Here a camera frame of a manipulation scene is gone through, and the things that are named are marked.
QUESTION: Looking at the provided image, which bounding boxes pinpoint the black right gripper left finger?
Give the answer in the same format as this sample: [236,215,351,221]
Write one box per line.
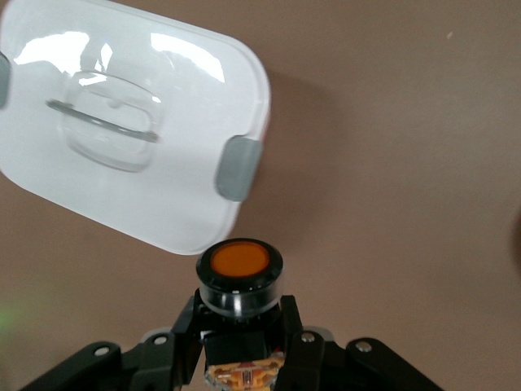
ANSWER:
[18,295,205,391]

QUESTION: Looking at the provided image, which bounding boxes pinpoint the white lidded container grey clips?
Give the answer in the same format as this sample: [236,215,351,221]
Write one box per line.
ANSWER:
[0,0,272,257]

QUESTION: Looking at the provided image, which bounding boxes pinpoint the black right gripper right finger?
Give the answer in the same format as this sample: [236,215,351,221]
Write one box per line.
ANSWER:
[276,295,445,391]

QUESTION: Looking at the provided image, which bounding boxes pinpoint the orange push-button switch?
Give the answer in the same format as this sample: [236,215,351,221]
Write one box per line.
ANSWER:
[195,236,286,391]

